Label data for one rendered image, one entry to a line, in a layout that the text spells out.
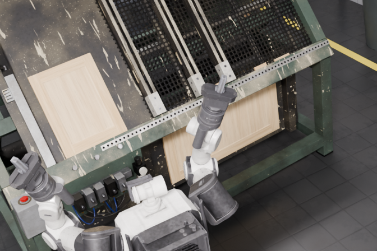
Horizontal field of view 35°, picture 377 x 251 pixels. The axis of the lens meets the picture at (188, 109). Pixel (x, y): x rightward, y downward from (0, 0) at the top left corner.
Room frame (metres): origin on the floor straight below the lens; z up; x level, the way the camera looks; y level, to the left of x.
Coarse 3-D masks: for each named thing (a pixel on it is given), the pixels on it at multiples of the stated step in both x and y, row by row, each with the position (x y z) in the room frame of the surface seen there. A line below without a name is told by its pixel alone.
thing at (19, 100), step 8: (8, 80) 2.82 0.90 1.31; (16, 88) 2.80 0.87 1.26; (16, 96) 2.77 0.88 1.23; (16, 104) 2.76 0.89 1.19; (24, 104) 2.75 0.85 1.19; (24, 112) 2.72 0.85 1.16; (24, 120) 2.70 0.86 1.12; (32, 120) 2.70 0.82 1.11; (32, 128) 2.67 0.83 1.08; (32, 136) 2.65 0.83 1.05; (40, 136) 2.65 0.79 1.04; (40, 144) 2.62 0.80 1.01; (40, 152) 2.59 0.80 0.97; (48, 152) 2.60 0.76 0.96; (48, 160) 2.57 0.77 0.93
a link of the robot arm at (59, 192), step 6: (54, 180) 1.55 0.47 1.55; (60, 180) 1.59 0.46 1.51; (54, 186) 1.52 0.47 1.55; (60, 186) 1.52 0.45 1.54; (54, 192) 1.51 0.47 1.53; (60, 192) 1.51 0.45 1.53; (66, 192) 1.53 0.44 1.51; (42, 198) 1.49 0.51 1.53; (48, 198) 1.50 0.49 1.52; (54, 198) 1.52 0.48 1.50; (60, 198) 1.55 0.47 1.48; (66, 198) 1.53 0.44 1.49; (72, 198) 1.55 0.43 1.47
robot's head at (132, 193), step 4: (144, 176) 1.56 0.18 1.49; (148, 176) 1.56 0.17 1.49; (132, 180) 1.56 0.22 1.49; (136, 180) 1.56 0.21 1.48; (140, 180) 1.54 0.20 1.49; (144, 180) 1.54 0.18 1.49; (148, 180) 1.54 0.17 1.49; (128, 184) 1.53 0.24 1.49; (132, 184) 1.53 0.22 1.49; (136, 184) 1.53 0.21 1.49; (128, 188) 1.52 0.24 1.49; (132, 188) 1.53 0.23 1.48; (128, 192) 1.53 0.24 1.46; (132, 192) 1.52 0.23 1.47; (132, 196) 1.51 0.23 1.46; (136, 196) 1.50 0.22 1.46; (132, 200) 1.51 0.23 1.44; (136, 200) 1.50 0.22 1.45
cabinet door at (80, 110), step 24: (48, 72) 2.91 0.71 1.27; (72, 72) 2.94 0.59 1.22; (96, 72) 2.97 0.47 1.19; (48, 96) 2.82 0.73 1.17; (72, 96) 2.85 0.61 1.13; (96, 96) 2.88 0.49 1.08; (48, 120) 2.73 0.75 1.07; (72, 120) 2.76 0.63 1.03; (96, 120) 2.78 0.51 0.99; (120, 120) 2.81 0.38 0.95; (72, 144) 2.67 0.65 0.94; (96, 144) 2.69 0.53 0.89
